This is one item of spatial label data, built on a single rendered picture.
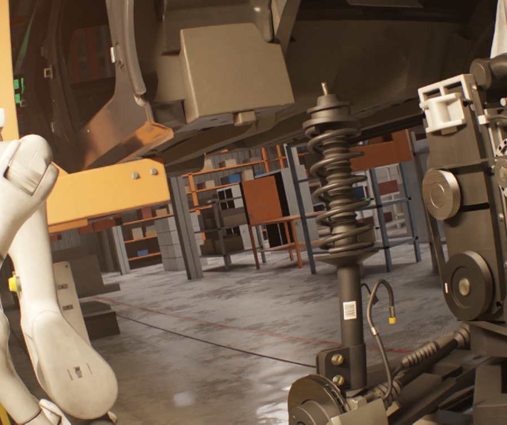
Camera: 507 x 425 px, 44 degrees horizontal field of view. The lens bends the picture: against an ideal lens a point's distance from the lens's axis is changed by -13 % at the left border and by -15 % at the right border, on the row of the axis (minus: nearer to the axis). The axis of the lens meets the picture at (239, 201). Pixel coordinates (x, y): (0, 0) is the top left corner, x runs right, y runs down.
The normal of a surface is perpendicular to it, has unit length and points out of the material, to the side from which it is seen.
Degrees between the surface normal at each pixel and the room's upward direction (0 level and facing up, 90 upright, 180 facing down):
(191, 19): 112
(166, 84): 90
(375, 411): 72
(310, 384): 90
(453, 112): 90
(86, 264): 90
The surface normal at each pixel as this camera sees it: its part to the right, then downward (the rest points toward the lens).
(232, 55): 0.40, -0.09
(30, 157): 0.54, -0.38
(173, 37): 0.44, 0.21
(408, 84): 0.41, 0.62
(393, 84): -0.72, 0.47
